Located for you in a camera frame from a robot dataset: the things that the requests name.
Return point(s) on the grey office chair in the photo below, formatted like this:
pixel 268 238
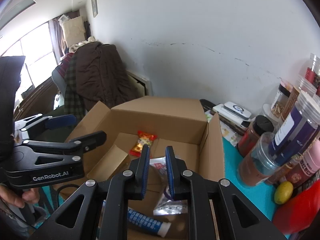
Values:
pixel 59 81

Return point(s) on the pile of laundry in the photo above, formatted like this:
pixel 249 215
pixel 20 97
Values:
pixel 75 47

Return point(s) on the clear jar with nuts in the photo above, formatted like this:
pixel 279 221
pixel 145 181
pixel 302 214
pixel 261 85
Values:
pixel 281 98

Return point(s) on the brown powder jar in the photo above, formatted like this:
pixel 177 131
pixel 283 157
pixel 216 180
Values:
pixel 258 165

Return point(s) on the pink lidded jar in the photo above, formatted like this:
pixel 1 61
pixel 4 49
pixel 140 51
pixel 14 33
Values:
pixel 306 168

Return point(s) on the framed wall picture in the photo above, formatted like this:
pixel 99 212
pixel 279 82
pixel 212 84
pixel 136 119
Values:
pixel 94 8

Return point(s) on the green plaid shirt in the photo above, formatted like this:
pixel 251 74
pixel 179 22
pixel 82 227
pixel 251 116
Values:
pixel 74 103

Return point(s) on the silver purple snack packet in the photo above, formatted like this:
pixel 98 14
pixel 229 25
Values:
pixel 166 205

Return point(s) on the dark blue label jar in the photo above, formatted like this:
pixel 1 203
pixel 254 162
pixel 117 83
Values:
pixel 300 124

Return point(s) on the yellow green lemon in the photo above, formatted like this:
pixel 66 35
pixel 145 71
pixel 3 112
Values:
pixel 283 192

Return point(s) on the brown jacket on chair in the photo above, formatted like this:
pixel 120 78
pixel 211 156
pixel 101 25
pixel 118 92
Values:
pixel 102 76

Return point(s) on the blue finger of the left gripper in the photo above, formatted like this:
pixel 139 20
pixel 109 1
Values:
pixel 60 121
pixel 87 142

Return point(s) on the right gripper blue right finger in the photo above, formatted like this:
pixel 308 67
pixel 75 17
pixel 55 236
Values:
pixel 175 167

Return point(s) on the small red snack packet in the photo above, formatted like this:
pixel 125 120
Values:
pixel 143 139

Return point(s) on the brown spice jar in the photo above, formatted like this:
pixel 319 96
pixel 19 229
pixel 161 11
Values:
pixel 286 168

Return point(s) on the open cardboard box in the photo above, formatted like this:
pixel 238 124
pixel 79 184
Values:
pixel 180 123

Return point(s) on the person's left hand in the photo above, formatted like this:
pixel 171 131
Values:
pixel 30 196

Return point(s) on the white router device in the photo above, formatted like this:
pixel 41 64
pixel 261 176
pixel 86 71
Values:
pixel 234 113

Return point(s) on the small tan cardboard box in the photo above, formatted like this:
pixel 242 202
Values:
pixel 115 160

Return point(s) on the red plastic canister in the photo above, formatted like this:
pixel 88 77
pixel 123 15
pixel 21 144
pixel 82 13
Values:
pixel 299 212

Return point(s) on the clear jar red label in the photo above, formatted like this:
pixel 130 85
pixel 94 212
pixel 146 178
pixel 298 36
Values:
pixel 313 72

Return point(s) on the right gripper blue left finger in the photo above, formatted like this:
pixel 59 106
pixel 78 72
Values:
pixel 142 172

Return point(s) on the blue white tablet tube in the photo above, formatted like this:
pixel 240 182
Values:
pixel 147 224

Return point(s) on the black lidded spice jar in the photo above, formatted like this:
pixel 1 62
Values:
pixel 260 125

